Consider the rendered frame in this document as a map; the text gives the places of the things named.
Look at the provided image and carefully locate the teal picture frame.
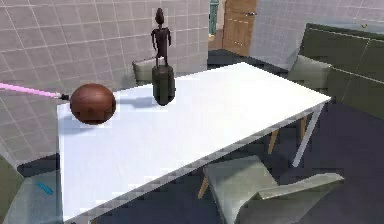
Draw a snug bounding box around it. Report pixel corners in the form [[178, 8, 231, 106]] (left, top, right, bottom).
[[208, 0, 220, 36]]

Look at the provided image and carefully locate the dark brown figure statue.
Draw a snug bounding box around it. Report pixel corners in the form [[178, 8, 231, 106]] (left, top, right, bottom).
[[150, 7, 177, 107]]

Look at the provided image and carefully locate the grey-green chair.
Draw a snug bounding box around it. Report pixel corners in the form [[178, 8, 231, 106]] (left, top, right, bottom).
[[268, 54, 332, 155], [131, 55, 168, 87], [197, 155, 346, 224]]

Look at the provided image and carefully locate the dark green cupboard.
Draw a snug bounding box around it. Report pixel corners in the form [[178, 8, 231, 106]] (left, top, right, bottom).
[[298, 22, 384, 121]]

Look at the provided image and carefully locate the blue flat object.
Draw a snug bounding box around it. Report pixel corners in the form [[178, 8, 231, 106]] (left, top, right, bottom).
[[36, 181, 55, 196]]

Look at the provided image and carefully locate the brown basketball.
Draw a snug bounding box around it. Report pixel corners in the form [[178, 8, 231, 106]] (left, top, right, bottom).
[[69, 83, 117, 126]]

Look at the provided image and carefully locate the white table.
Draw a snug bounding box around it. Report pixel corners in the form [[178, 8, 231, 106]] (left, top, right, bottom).
[[55, 61, 332, 224]]

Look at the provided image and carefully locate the brown wooden door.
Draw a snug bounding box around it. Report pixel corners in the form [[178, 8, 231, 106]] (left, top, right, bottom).
[[222, 0, 259, 57]]

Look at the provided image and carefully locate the pink baseball bat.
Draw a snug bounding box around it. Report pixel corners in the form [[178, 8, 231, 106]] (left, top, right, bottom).
[[0, 82, 71, 102]]

